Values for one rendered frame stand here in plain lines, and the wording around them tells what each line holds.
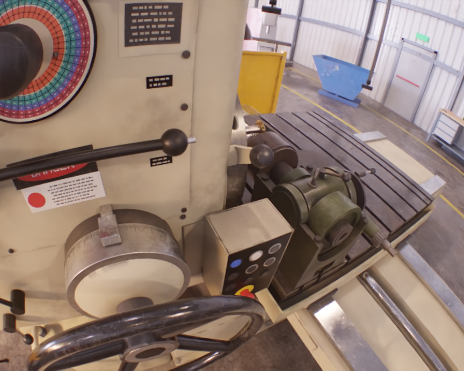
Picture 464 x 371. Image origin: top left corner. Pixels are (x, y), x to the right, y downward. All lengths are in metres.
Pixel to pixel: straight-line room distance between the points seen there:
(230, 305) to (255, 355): 1.51
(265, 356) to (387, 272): 0.93
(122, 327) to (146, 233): 0.20
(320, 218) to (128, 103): 0.54
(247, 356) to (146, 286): 1.41
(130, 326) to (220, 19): 0.36
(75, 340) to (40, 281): 0.36
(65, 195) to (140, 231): 0.13
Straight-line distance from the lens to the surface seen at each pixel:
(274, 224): 0.51
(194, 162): 0.42
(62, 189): 0.41
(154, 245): 0.39
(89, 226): 0.43
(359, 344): 1.18
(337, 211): 0.69
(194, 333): 1.30
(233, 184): 0.64
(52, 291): 0.63
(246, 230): 0.49
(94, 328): 0.25
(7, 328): 0.75
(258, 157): 0.42
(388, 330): 1.33
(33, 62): 0.25
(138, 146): 0.31
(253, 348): 1.79
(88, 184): 0.40
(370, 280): 1.42
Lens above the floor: 1.70
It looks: 39 degrees down
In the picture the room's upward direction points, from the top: 8 degrees clockwise
